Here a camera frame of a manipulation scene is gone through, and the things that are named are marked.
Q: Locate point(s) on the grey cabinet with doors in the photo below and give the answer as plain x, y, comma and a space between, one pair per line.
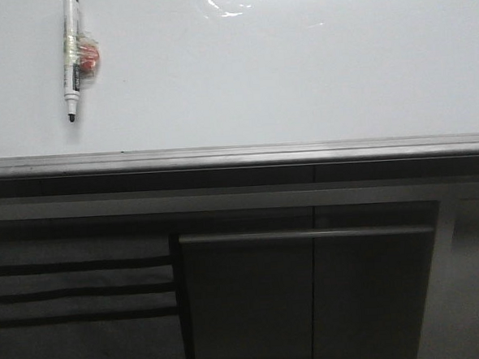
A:
335, 282

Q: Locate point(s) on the red magnet taped to marker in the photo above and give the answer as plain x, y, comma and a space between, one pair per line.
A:
89, 58

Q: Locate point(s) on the white whiteboard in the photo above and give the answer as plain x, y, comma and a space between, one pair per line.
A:
196, 73

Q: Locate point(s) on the white whiteboard marker pen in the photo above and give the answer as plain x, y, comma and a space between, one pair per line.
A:
71, 55

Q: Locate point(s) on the grey whiteboard marker tray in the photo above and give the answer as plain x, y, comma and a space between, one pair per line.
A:
67, 165

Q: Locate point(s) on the grey drawer unit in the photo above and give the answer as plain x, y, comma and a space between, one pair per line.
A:
84, 293

